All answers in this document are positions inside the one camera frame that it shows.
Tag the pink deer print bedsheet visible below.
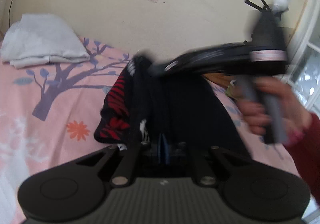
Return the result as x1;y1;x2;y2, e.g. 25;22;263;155
0;35;313;224

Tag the black tape cross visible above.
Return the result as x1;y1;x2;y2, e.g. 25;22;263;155
244;0;273;12

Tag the person's right forearm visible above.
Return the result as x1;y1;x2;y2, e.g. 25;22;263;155
284;112;320;206

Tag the person's right hand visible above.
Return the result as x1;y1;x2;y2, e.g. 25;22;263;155
234;76;314;145

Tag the brown chair back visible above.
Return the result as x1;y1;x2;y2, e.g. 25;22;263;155
204;71;238;86

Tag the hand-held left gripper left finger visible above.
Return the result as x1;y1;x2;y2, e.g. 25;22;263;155
75;133;163;187

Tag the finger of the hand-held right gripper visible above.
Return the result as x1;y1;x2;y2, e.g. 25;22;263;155
146;58;175;77

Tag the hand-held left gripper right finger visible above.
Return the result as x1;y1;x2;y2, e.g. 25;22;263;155
163;133;253;187

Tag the dark reindeer pattern sweater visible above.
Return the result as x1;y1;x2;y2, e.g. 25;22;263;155
94;51;252;160

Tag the white folded cloth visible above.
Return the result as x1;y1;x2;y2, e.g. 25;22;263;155
0;13;91;69

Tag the white window frame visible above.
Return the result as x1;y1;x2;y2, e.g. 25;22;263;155
281;0;320;112

